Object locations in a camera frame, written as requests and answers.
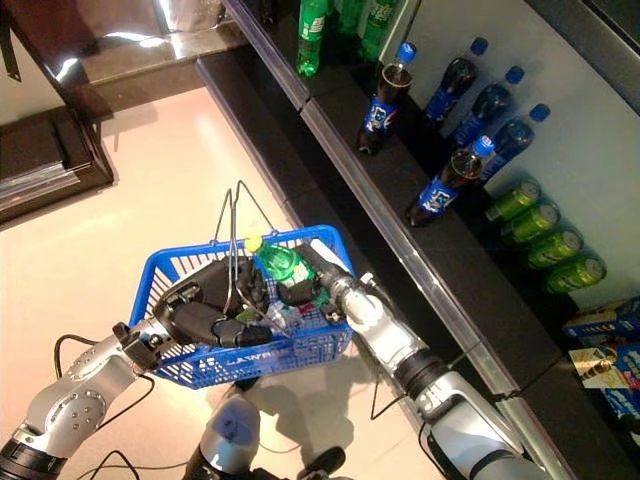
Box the black store shelf unit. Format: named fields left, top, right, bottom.
left=197, top=0, right=640, bottom=480

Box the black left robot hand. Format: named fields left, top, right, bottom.
left=149, top=256, right=275, bottom=350

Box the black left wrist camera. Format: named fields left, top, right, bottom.
left=111, top=322, right=162, bottom=375

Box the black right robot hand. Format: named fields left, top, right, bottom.
left=277, top=244, right=351, bottom=321

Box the silver left robot leg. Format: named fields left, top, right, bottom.
left=183, top=385, right=262, bottom=480

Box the green Sprite bottle yellow cap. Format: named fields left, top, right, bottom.
left=296, top=0, right=335, bottom=79
left=359, top=0, right=401, bottom=65
left=243, top=234, right=322, bottom=302
left=335, top=0, right=366, bottom=36

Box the tall blue cookie box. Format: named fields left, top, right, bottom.
left=562, top=296, right=640, bottom=347

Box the blue plastic shopping basket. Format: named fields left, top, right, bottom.
left=128, top=179, right=358, bottom=392

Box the glossy brown counter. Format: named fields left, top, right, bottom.
left=0, top=0, right=249, bottom=124

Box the beige wafer roll box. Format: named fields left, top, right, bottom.
left=568, top=346, right=629, bottom=391

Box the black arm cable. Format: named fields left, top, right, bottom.
left=368, top=349, right=524, bottom=480
left=52, top=333, right=157, bottom=447

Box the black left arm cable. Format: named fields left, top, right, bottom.
left=52, top=333, right=157, bottom=447

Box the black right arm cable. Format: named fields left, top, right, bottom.
left=368, top=349, right=524, bottom=480

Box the clear water bottle red cap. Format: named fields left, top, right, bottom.
left=264, top=298, right=321, bottom=334

